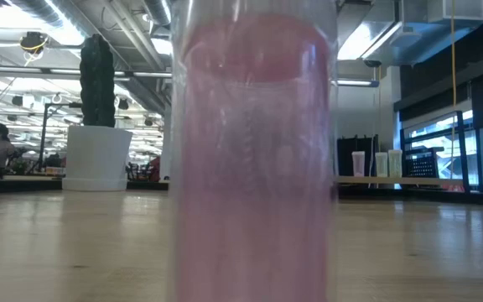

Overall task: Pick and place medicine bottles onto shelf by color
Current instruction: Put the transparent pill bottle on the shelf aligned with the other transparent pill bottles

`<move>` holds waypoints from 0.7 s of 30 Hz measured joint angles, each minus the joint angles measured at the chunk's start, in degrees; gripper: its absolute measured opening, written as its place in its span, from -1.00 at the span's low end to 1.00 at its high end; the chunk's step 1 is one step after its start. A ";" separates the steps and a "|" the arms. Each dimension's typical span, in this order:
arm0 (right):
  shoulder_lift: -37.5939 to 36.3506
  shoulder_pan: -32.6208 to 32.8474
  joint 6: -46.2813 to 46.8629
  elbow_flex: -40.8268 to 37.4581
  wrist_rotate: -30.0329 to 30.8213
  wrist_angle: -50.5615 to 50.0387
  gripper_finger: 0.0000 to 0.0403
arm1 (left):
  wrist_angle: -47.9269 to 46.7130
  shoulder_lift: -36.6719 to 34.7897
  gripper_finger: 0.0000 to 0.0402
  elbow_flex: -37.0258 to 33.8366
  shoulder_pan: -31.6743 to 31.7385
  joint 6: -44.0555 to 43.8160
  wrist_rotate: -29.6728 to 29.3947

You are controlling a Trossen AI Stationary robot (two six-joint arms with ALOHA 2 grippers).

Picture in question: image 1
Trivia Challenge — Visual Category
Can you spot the yellow medicine bottle white cap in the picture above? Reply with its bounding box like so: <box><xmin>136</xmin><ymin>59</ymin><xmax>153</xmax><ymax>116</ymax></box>
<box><xmin>387</xmin><ymin>148</ymin><xmax>403</xmax><ymax>178</ymax></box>
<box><xmin>374</xmin><ymin>151</ymin><xmax>389</xmax><ymax>178</ymax></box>

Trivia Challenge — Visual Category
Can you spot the pink medicine bottle white cap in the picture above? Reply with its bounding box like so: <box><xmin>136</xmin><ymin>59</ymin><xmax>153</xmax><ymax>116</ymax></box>
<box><xmin>351</xmin><ymin>150</ymin><xmax>366</xmax><ymax>178</ymax></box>
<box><xmin>166</xmin><ymin>0</ymin><xmax>340</xmax><ymax>302</ymax></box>

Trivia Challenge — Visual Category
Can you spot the dark green cactus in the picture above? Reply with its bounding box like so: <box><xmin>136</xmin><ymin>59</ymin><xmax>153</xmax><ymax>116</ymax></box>
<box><xmin>79</xmin><ymin>33</ymin><xmax>117</xmax><ymax>128</ymax></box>

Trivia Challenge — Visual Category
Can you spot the black ceiling device yellow cable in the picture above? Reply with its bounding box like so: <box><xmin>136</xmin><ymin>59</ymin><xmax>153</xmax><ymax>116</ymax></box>
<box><xmin>18</xmin><ymin>31</ymin><xmax>49</xmax><ymax>55</ymax></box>

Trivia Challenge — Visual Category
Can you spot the wooden shelf with black frame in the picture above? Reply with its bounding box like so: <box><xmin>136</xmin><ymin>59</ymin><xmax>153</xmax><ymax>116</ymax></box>
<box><xmin>335</xmin><ymin>109</ymin><xmax>472</xmax><ymax>195</ymax></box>

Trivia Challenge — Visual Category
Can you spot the black mesh crate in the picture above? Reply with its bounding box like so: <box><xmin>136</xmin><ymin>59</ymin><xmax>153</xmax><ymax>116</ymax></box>
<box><xmin>407</xmin><ymin>148</ymin><xmax>439</xmax><ymax>178</ymax></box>

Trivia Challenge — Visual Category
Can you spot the black metal stand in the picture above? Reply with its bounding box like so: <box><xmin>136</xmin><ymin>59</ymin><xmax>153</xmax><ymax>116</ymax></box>
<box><xmin>38</xmin><ymin>102</ymin><xmax>83</xmax><ymax>171</ymax></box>

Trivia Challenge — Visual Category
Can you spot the person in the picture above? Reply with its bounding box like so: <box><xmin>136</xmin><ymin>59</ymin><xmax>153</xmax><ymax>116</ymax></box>
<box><xmin>0</xmin><ymin>122</ymin><xmax>29</xmax><ymax>169</ymax></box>

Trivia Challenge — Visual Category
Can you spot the ceiling tube light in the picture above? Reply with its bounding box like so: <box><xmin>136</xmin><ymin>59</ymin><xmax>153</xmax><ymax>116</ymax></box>
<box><xmin>335</xmin><ymin>78</ymin><xmax>380</xmax><ymax>88</ymax></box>

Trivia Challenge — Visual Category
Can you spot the white hexagonal plant pot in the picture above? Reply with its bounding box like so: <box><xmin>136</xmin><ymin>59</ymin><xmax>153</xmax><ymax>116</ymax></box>
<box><xmin>61</xmin><ymin>124</ymin><xmax>134</xmax><ymax>193</ymax></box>

